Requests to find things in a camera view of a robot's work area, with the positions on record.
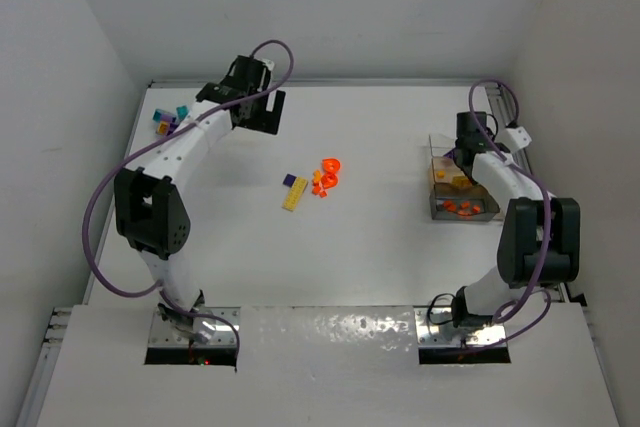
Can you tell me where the yellow duplo brick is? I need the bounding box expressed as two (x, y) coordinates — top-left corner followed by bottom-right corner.
(450, 175), (473, 190)

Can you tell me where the dark purple plate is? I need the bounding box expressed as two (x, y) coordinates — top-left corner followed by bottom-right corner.
(283, 174), (296, 187)

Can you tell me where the large orange round lego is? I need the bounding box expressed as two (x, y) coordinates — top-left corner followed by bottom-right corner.
(322, 158), (341, 174)

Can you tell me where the pale yellow plate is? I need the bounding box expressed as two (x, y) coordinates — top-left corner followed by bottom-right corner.
(282, 177), (308, 212)

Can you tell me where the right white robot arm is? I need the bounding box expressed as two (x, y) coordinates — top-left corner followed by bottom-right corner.
(451, 111), (581, 328)

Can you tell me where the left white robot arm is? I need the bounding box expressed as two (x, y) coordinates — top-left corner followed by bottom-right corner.
(114, 56), (285, 318)

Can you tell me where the pile of small orange legos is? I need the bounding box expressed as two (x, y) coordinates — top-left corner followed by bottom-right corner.
(312, 170), (331, 197)

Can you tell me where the clear plastic container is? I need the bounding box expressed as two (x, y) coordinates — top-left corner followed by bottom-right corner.
(428, 134), (531, 223)

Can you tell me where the teal duplo brick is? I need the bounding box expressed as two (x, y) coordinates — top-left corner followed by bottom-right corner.
(176, 105), (190, 123)

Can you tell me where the hollow purple duplo brick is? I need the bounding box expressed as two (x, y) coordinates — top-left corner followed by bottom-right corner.
(156, 120), (179, 137)

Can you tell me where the light blue duplo brick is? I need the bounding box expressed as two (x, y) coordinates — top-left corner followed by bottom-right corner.
(152, 109), (176, 124)

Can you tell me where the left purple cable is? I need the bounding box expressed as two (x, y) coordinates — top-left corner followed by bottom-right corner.
(81, 39), (295, 361)

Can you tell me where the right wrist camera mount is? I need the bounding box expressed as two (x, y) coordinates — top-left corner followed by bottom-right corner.
(501, 126), (532, 154)

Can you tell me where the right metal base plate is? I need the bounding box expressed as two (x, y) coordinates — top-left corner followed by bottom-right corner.
(414, 305), (506, 349)

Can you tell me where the metal base plate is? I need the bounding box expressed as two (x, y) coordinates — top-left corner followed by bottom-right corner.
(148, 304), (240, 348)
(414, 305), (506, 349)

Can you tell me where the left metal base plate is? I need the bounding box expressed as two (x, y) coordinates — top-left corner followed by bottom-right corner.
(148, 304), (240, 348)

